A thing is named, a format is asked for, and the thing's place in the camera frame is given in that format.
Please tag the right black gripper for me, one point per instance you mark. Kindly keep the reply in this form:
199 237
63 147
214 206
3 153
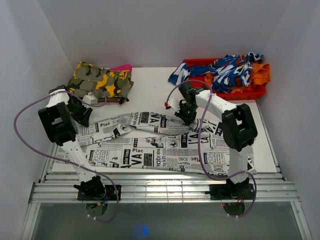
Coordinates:
187 120

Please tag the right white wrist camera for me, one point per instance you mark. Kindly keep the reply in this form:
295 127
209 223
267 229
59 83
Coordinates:
172 104

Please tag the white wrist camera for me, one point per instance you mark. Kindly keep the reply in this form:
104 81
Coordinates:
172 104
90 99

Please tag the red plastic tray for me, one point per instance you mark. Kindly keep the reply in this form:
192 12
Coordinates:
253 94

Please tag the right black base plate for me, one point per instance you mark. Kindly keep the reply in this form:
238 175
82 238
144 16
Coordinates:
228 192

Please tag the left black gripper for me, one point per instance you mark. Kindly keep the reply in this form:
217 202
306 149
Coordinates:
82 119

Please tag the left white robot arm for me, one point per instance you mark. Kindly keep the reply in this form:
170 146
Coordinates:
59 119

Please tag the newspaper print trousers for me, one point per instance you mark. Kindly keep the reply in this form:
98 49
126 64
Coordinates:
149 140

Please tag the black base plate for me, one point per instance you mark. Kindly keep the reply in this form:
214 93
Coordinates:
109 195
228 192

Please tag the pink folded trousers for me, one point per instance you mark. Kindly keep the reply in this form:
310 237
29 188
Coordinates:
124 67

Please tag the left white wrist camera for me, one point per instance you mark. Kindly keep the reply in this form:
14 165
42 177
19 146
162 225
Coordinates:
90 99

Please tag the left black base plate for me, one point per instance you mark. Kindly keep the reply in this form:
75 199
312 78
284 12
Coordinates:
109 195

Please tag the orange trousers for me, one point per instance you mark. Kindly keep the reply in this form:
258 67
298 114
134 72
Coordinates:
260 73

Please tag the aluminium rail frame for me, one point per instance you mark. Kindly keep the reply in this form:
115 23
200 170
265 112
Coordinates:
152 186

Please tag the blue white patterned trousers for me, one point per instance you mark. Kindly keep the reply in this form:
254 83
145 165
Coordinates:
183 72

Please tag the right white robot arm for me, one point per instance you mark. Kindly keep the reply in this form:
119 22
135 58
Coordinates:
238 130

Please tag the camouflage folded trousers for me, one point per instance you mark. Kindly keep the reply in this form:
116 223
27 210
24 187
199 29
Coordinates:
102 82

